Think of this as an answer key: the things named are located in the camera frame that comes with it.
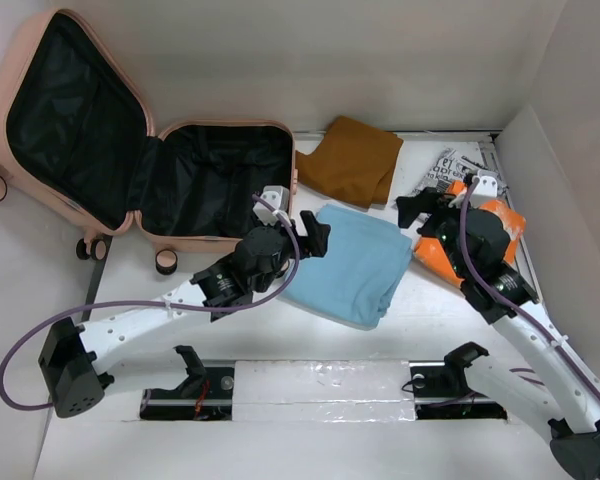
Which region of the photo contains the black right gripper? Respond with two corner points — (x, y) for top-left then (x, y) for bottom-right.
(396, 186), (483, 279)

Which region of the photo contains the black white newsprint cloth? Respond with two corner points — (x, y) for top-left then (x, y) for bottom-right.
(407, 147), (509, 205)

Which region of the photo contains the orange white tie-dye cloth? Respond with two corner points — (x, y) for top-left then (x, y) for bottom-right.
(414, 199), (526, 288)

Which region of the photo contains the light blue cloth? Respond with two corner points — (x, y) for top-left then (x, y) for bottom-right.
(282, 204), (412, 330)

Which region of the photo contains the mustard brown cloth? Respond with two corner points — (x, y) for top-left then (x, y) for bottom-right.
(295, 116), (403, 209)

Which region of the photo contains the pink hard-shell suitcase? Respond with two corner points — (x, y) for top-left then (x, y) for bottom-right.
(0, 9), (297, 275)

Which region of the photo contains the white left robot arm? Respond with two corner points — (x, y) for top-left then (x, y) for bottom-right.
(38, 211), (331, 418)

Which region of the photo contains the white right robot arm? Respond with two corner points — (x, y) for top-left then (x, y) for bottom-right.
(396, 188), (600, 479)

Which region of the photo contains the white foam cover block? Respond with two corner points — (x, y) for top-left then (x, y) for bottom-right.
(232, 360), (415, 423)

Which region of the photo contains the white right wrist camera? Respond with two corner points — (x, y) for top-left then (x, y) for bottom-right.
(464, 169), (499, 203)

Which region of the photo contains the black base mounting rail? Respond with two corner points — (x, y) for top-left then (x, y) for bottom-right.
(140, 361), (508, 422)

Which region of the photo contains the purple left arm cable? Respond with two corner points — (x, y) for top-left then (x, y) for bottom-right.
(0, 194), (301, 412)

